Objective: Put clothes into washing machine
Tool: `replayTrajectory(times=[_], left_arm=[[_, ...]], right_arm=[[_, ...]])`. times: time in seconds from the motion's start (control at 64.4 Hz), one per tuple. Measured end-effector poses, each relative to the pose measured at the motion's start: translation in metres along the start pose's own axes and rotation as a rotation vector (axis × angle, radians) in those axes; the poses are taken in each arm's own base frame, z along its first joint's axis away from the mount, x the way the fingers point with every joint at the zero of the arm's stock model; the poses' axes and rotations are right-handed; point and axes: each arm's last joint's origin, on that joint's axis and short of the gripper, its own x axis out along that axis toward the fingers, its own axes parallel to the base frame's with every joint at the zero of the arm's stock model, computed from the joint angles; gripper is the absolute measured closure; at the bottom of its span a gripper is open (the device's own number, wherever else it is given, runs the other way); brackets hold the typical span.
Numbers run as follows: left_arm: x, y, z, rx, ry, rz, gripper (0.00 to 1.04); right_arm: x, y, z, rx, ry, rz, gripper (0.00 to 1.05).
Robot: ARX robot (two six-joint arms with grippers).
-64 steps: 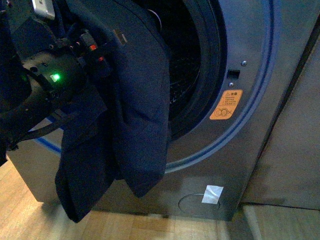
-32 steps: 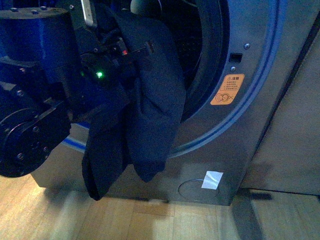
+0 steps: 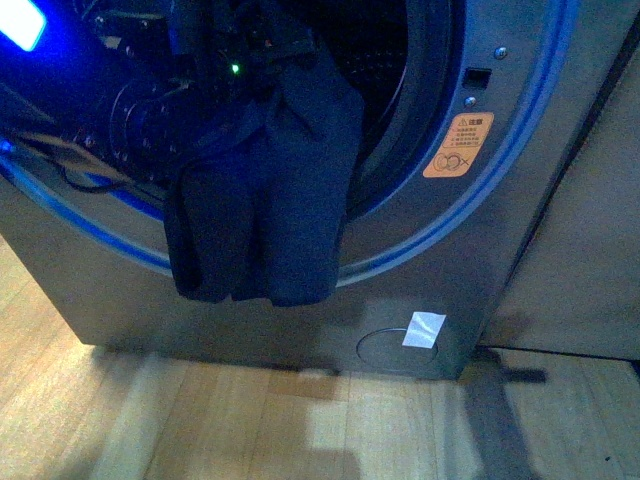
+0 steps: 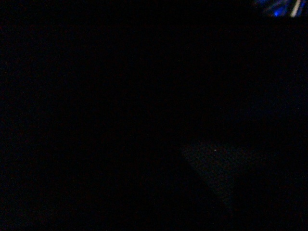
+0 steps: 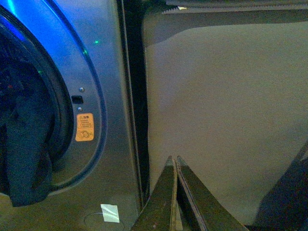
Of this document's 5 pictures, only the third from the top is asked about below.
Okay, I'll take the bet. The dark navy knit garment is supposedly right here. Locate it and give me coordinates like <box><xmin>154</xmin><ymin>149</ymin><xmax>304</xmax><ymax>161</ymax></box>
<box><xmin>164</xmin><ymin>1</ymin><xmax>365</xmax><ymax>307</ymax></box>

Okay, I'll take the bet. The grey front-load washing machine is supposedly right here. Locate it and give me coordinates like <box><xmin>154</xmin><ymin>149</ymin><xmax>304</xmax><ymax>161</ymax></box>
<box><xmin>1</xmin><ymin>1</ymin><xmax>639</xmax><ymax>380</ymax></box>

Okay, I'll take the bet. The steel washing machine drum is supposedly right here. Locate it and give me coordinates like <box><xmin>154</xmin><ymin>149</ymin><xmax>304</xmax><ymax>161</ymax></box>
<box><xmin>321</xmin><ymin>1</ymin><xmax>408</xmax><ymax>103</ymax></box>

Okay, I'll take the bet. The white tape sticker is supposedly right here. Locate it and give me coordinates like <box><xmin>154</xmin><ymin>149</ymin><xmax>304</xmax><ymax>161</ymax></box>
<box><xmin>402</xmin><ymin>312</ymin><xmax>447</xmax><ymax>349</ymax></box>

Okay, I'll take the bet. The orange warning sticker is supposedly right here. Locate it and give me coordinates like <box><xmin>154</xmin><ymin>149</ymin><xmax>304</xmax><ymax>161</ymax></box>
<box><xmin>422</xmin><ymin>112</ymin><xmax>494</xmax><ymax>179</ymax></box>

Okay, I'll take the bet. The grey cabinet side panel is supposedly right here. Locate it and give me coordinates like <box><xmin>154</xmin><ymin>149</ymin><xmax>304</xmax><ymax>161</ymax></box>
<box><xmin>477</xmin><ymin>64</ymin><xmax>640</xmax><ymax>361</ymax></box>

